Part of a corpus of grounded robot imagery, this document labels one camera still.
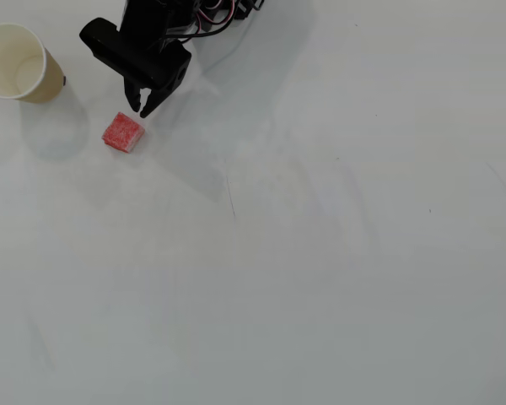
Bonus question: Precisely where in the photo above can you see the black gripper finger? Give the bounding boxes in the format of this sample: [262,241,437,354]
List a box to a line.
[123,77,148,113]
[138,84,172,119]

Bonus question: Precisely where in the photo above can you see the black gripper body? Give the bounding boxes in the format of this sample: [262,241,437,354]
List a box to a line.
[118,0,182,51]

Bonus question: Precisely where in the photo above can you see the red sugar-coated cube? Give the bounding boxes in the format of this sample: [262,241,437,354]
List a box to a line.
[101,111,146,154]

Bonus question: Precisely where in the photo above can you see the beige paper cup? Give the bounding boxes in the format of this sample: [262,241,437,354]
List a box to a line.
[0,22,67,105]

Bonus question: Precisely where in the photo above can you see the black wrist webcam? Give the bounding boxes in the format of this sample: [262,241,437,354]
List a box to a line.
[78,17,193,92]

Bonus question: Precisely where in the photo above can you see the pink and white servo wires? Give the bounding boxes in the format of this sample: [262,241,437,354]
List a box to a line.
[192,0,242,35]

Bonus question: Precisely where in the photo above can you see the black camera cable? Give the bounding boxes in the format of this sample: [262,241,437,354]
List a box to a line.
[164,16,248,44]

